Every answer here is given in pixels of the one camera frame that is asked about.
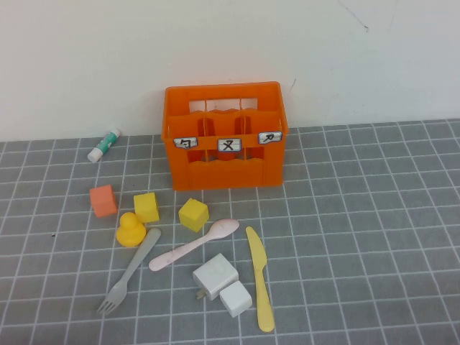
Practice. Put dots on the pink plastic spoon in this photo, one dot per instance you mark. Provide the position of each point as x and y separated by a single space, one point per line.
224 228

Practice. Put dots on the yellow plastic knife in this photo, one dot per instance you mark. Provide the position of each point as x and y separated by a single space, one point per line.
259 266

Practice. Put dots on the grey plastic fork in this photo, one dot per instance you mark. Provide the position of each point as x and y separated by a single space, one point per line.
138 260

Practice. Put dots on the orange plastic cutlery holder crate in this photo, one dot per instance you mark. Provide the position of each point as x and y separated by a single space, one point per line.
223 176

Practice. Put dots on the paper label fork character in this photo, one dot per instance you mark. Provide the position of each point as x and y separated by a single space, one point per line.
229 144

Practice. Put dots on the paper label spoon character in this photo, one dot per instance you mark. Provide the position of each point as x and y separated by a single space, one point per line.
185 142

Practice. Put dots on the notched yellow foam cube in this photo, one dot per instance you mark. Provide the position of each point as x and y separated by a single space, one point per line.
193 215

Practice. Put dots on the white charger plug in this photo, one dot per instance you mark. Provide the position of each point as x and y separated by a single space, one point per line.
215 275

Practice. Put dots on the yellow rubber duck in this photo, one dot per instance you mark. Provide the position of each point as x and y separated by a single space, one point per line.
130 231

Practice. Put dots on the small white cube adapter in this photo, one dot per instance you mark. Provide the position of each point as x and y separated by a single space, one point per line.
235 299

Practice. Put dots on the orange foam cube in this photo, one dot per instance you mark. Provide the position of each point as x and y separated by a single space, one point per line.
103 201

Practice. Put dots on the white green glue stick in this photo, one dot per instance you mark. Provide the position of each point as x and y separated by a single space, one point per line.
102 146

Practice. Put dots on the grey grid table mat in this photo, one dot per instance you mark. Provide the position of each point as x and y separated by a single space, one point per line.
359 251

